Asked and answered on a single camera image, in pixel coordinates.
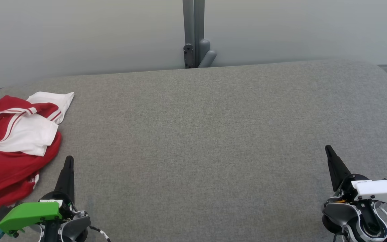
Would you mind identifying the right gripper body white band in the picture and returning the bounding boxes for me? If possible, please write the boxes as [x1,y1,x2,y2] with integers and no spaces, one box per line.
[335,174,387,206]

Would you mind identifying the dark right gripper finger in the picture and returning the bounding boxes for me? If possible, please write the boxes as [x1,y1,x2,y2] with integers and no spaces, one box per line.
[325,145,352,193]

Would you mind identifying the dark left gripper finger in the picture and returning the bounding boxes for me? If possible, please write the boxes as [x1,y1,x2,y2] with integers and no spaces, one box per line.
[55,156,75,203]

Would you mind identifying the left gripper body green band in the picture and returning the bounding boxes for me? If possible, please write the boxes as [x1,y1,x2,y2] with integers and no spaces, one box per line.
[0,191,77,242]

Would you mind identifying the red shorts with white stripe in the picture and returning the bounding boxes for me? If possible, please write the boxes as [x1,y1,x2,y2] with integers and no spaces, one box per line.
[0,132,62,211]

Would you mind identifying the red and white jersey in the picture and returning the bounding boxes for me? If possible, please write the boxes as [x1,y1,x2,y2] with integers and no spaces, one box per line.
[0,91,75,157]

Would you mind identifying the grey fabric sofa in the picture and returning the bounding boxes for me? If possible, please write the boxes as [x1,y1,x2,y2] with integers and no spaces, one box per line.
[0,59,387,242]

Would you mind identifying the black white left arm cable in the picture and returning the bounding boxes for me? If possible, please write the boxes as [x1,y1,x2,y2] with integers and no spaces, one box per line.
[89,226,112,242]

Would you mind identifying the grey metal partition post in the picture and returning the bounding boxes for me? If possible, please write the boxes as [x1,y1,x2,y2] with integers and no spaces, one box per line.
[182,0,217,69]

